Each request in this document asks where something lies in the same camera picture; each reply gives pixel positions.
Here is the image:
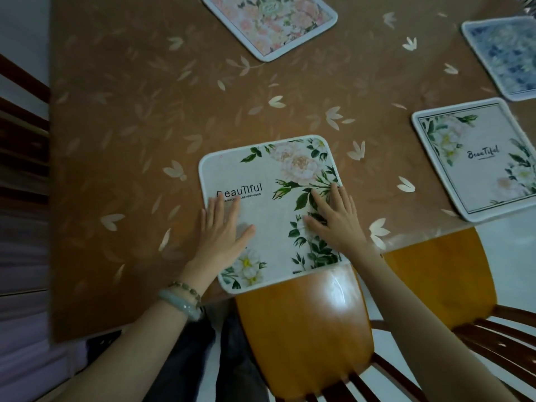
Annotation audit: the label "person's left hand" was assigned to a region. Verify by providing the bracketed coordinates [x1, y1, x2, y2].
[183, 195, 257, 296]

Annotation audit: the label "person's right hand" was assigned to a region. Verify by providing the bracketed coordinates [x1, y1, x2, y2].
[302, 183, 371, 259]

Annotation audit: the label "cream borderless floral placemat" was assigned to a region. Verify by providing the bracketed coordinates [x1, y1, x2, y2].
[198, 135, 351, 295]

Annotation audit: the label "cream line-bordered floral placemat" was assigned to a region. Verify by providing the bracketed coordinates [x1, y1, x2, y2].
[411, 97, 536, 223]

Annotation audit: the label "pink floral placemat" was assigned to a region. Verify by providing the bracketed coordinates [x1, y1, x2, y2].
[200, 0, 339, 63]

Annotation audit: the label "blue floral placemat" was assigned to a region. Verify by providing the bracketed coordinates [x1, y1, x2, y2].
[461, 18, 536, 102]

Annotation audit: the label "person's left forearm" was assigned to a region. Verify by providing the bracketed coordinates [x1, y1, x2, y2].
[52, 295, 198, 402]

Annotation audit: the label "person's right forearm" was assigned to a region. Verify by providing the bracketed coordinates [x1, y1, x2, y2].
[350, 242, 521, 402]

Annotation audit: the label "person's dark trousers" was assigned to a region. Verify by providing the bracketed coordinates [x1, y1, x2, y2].
[142, 309, 270, 402]

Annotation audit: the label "pale green jade bangle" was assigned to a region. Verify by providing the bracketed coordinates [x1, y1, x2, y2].
[157, 288, 204, 323]

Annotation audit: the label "orange wooden chair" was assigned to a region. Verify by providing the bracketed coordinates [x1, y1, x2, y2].
[0, 54, 52, 214]
[233, 266, 428, 402]
[382, 227, 536, 390]

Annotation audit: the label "wooden table with floral cover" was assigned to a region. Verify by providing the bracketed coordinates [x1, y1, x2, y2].
[49, 0, 536, 344]

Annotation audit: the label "brown beaded bracelet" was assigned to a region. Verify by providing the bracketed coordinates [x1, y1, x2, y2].
[169, 280, 207, 313]

